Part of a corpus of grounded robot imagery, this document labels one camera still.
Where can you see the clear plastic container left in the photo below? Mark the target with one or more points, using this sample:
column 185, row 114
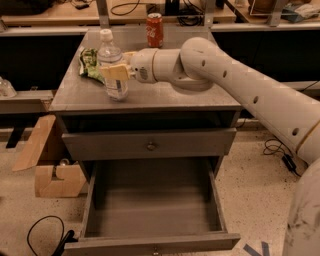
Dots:
column 6, row 89

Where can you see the grey drawer cabinet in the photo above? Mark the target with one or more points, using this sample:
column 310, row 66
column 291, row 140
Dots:
column 81, row 105

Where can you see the closed grey top drawer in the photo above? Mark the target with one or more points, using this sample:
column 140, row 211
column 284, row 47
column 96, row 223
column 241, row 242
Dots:
column 116, row 145

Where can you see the red soda can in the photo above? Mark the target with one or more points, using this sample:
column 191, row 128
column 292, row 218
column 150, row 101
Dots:
column 154, row 30

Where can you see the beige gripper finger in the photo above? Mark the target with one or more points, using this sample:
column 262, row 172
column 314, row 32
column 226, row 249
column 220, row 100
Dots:
column 116, row 72
column 127, row 56

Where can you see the clear plastic water bottle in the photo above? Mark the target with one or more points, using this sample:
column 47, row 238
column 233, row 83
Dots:
column 110, row 54

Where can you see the cardboard box pieces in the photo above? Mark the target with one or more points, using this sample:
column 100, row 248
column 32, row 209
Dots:
column 56, row 176

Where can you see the green chip bag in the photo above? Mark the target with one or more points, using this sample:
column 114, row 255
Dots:
column 88, row 64

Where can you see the open grey middle drawer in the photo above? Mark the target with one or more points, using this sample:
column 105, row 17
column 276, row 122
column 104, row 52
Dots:
column 152, row 207

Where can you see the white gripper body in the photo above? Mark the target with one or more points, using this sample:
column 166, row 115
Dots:
column 142, row 66

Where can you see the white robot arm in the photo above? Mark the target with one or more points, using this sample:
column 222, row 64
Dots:
column 293, row 117

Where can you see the wooden workbench behind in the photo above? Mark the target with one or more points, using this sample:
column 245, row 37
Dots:
column 67, row 15

